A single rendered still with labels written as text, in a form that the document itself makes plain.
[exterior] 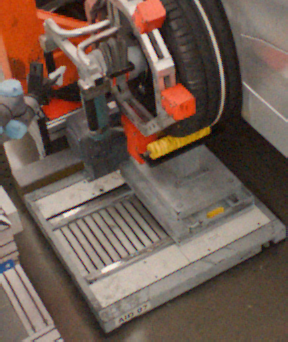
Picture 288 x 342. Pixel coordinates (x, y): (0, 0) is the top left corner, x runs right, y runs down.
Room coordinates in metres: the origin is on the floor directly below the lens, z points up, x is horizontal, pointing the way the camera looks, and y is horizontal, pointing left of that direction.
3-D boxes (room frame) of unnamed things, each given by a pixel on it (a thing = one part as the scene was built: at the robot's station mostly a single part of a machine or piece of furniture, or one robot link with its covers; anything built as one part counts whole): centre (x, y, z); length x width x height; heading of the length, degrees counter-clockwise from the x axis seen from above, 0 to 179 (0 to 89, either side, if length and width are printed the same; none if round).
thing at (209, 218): (2.18, -0.14, 0.13); 0.50 x 0.36 x 0.10; 24
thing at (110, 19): (2.15, 0.17, 1.03); 0.19 x 0.18 x 0.11; 114
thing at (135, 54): (2.08, 0.08, 0.85); 0.21 x 0.14 x 0.14; 114
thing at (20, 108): (1.88, 0.41, 0.91); 0.11 x 0.08 x 0.11; 155
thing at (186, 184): (2.18, -0.14, 0.32); 0.40 x 0.30 x 0.28; 24
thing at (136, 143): (2.13, -0.02, 0.48); 0.16 x 0.12 x 0.17; 114
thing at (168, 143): (2.04, -0.13, 0.51); 0.29 x 0.06 x 0.06; 114
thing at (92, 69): (1.97, 0.09, 1.03); 0.19 x 0.18 x 0.11; 114
